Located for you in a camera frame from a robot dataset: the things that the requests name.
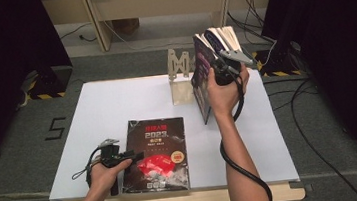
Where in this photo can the purple magazine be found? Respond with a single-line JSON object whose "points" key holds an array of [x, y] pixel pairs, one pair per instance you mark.
{"points": [[201, 68]]}

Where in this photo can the black base with striped tape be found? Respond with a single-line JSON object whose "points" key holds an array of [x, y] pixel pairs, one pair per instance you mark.
{"points": [[49, 82], [279, 63]]}

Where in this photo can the person's right hand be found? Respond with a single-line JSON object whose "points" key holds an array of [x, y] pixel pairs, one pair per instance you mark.
{"points": [[225, 99]]}

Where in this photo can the person's left hand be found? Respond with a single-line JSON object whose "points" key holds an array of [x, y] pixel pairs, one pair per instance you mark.
{"points": [[102, 179]]}

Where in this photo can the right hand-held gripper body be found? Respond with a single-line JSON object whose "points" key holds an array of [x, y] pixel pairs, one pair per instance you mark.
{"points": [[227, 73]]}

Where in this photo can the black curtain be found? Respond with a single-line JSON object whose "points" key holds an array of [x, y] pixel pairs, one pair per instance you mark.
{"points": [[345, 46], [2, 65]]}

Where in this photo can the dark magazine with red title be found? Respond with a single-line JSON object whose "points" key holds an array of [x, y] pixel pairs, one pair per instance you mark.
{"points": [[157, 139]]}

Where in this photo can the light wooden desk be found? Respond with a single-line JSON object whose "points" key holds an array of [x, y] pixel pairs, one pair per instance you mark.
{"points": [[156, 2]]}

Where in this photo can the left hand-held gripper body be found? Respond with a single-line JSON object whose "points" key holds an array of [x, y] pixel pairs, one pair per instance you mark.
{"points": [[111, 154]]}

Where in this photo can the wooden expandable book rack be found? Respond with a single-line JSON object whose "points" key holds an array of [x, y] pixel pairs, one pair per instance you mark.
{"points": [[182, 93]]}

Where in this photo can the brown box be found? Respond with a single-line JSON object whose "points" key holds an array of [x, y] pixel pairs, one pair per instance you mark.
{"points": [[126, 25]]}

